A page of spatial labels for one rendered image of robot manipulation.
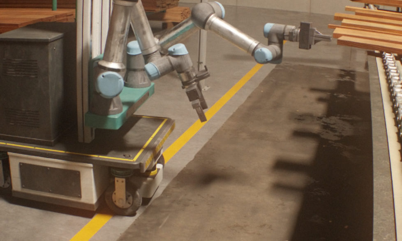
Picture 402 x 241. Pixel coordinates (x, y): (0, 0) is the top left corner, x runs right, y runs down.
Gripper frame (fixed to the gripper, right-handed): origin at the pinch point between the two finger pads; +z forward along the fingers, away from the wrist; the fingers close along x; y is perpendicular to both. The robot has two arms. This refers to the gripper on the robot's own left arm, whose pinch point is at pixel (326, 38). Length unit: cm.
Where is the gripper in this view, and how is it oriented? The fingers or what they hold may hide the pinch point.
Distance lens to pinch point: 256.1
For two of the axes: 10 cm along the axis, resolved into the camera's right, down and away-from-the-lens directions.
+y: 4.3, -2.4, 8.7
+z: 9.0, 1.5, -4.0
